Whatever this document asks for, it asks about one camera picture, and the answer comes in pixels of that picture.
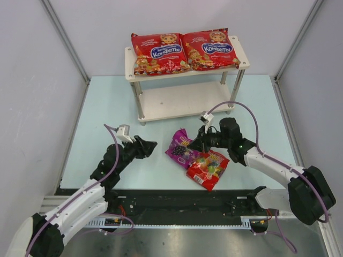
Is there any purple grape gummy bag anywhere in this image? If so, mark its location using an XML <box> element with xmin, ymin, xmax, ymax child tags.
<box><xmin>165</xmin><ymin>128</ymin><xmax>200</xmax><ymax>170</ymax></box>

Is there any red assorted gummy bag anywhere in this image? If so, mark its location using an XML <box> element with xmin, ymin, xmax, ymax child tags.
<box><xmin>186</xmin><ymin>150</ymin><xmax>230</xmax><ymax>191</ymax></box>

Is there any red Konfety candy bag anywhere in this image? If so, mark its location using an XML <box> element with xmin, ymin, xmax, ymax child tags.
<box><xmin>131</xmin><ymin>33</ymin><xmax>191</xmax><ymax>76</ymax></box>
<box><xmin>181</xmin><ymin>28</ymin><xmax>240</xmax><ymax>71</ymax></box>

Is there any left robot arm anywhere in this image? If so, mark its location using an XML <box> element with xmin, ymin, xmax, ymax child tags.
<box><xmin>24</xmin><ymin>135</ymin><xmax>157</xmax><ymax>256</ymax></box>

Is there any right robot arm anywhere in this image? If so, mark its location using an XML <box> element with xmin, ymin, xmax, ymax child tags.
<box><xmin>189</xmin><ymin>113</ymin><xmax>336</xmax><ymax>225</ymax></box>

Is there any white two-tier wooden shelf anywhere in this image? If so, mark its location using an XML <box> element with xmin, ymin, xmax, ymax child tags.
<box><xmin>125</xmin><ymin>35</ymin><xmax>250</xmax><ymax>125</ymax></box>

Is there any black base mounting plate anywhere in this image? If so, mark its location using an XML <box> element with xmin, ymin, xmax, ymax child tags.
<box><xmin>106</xmin><ymin>190</ymin><xmax>275</xmax><ymax>226</ymax></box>

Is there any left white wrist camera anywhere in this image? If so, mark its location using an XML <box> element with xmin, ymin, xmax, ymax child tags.
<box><xmin>116</xmin><ymin>124</ymin><xmax>136</xmax><ymax>143</ymax></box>

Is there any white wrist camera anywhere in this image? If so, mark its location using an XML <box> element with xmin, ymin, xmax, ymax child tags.
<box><xmin>116</xmin><ymin>124</ymin><xmax>136</xmax><ymax>143</ymax></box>
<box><xmin>199</xmin><ymin>111</ymin><xmax>214</xmax><ymax>134</ymax></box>

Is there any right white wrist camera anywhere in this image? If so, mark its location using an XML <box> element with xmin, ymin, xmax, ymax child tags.
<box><xmin>199</xmin><ymin>111</ymin><xmax>214</xmax><ymax>134</ymax></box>

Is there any white slotted cable duct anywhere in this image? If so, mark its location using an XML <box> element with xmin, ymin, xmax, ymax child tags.
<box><xmin>85</xmin><ymin>217</ymin><xmax>122</xmax><ymax>229</ymax></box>

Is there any aluminium frame rail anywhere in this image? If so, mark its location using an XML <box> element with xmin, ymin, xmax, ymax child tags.
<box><xmin>38</xmin><ymin>195</ymin><xmax>70</xmax><ymax>214</ymax></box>

